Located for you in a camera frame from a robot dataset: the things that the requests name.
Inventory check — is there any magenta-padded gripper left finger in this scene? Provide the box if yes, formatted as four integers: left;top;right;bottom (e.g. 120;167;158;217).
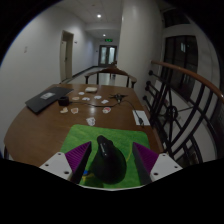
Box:
39;140;93;185

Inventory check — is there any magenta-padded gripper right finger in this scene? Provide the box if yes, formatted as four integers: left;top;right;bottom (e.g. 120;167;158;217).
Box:
132;141;184;186

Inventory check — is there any black vertical computer mouse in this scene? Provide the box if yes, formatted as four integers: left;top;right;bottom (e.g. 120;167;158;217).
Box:
90;134;128;185

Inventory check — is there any green mouse pad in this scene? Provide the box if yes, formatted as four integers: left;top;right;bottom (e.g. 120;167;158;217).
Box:
59;124;151;190

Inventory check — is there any white printed card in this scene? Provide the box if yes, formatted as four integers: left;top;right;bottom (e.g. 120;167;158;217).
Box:
85;116;97;127

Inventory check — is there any white paper sheet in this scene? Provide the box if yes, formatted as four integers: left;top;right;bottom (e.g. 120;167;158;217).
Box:
132;109;151;127

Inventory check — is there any small black box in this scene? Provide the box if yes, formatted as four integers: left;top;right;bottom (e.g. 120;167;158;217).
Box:
57;96;70;107

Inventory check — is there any closed black laptop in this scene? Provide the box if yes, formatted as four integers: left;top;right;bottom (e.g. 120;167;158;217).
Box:
24;86;74;115

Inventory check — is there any small white box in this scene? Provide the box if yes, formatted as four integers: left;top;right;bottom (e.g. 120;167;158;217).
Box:
84;86;98;94

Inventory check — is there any black railing with wooden handrail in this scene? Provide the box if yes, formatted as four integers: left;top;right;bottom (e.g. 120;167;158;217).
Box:
142;59;224;168

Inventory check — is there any dark window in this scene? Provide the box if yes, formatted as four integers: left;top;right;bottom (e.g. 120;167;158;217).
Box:
161;34;199;101

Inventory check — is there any curved wooden armchair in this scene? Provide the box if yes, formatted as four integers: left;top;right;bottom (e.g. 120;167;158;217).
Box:
84;67;138;89

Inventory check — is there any open side door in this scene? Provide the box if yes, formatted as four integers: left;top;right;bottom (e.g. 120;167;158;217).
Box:
59;30;75;83

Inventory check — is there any dark wooden chair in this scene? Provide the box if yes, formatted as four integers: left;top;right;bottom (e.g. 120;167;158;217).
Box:
107;60;118;70

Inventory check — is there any glass double door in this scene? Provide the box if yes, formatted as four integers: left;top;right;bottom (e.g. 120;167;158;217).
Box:
98;44;118;67

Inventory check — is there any black cable with adapter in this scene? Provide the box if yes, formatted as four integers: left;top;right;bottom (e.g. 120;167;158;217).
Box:
68;93;145;128

